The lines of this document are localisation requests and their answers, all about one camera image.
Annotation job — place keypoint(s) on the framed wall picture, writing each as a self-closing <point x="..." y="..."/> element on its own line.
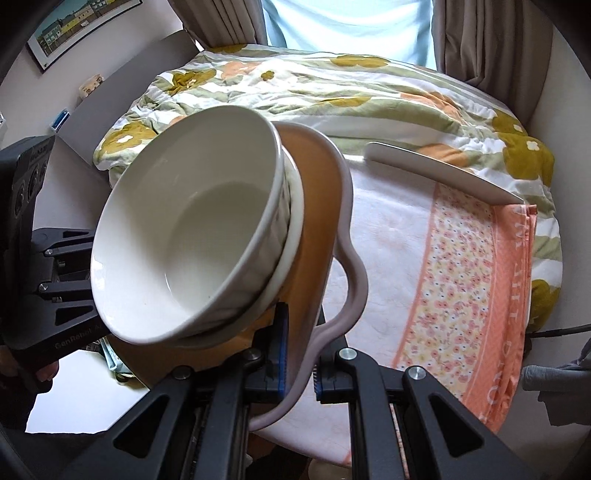
<point x="69" y="27"/>

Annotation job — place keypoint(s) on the grey cloth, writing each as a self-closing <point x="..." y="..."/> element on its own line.
<point x="558" y="387"/>

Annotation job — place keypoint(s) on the floral quilt blanket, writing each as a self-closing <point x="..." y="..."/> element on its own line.
<point x="369" y="92"/>

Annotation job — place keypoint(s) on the white ribbed bowl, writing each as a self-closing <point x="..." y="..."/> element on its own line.
<point x="207" y="230"/>

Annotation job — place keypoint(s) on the long white tray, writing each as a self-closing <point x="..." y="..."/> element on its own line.
<point x="438" y="170"/>

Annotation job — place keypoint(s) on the brown curtain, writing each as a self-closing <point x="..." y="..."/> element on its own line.
<point x="485" y="37"/>
<point x="217" y="23"/>

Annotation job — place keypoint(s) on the light green cloth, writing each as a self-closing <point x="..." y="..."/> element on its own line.
<point x="115" y="360"/>

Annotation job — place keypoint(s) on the small cream box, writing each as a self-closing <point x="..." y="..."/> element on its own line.
<point x="91" y="85"/>

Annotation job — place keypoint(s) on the pale sheer curtain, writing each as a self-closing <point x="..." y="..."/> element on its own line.
<point x="346" y="27"/>

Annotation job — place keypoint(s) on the white towel with orange border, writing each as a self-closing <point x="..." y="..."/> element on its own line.
<point x="392" y="277"/>

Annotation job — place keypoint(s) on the small blue object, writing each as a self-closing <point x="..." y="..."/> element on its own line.
<point x="60" y="119"/>

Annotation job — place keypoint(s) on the person's left hand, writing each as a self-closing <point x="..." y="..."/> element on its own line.
<point x="48" y="373"/>

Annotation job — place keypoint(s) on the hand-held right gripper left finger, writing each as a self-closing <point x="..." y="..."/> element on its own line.
<point x="279" y="360"/>

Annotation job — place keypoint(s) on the cream smooth bowl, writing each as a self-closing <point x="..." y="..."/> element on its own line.
<point x="298" y="221"/>

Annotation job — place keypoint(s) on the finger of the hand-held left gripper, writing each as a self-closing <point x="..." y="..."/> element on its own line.
<point x="64" y="242"/>
<point x="69" y="295"/>

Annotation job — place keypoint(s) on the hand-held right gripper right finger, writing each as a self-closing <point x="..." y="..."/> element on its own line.
<point x="316" y="383"/>

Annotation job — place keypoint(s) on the pink plastic basin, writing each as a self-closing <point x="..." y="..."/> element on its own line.
<point x="318" y="221"/>

